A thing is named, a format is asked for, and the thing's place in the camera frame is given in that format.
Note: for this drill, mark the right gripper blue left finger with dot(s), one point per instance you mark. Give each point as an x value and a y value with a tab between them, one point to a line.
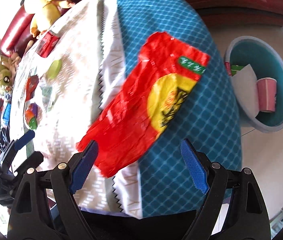
82	166

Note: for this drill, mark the patterned blue beige tablecloth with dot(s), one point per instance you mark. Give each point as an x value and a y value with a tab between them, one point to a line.
100	41

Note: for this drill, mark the pink paper cup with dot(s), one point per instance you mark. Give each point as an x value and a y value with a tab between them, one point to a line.
266	90

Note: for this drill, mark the red yellow snack bag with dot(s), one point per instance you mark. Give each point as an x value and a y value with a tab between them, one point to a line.
166	72

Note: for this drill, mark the green cardboard box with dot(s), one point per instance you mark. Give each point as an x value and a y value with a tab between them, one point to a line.
234	68

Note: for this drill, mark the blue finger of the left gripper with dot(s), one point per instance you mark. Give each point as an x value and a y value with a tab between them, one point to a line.
33	161
24	140

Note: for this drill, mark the blue grey trash bucket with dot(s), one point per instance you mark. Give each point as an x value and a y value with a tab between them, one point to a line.
256	73

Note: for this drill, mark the lime green plastic lid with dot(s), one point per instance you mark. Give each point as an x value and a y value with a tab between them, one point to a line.
54	69

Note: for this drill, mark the purple green toy egg capsule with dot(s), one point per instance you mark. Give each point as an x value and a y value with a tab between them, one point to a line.
35	111

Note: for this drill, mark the red soda can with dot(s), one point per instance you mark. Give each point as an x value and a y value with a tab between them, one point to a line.
47	44

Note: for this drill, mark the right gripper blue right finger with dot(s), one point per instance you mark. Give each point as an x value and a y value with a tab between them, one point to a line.
194	165

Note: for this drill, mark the orange foil snack wrapper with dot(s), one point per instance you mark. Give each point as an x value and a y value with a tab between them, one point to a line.
31	85

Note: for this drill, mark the yellow chick plush toy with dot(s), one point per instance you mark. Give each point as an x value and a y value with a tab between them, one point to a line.
45	14

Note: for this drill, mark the white tissue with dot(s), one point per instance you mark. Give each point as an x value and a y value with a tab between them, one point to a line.
245	87

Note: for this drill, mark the clear green printed wrapper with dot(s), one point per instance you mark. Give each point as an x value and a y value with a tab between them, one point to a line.
47	97

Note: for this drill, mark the olive dinosaur plush toy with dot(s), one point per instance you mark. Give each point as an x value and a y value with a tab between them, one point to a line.
8	69

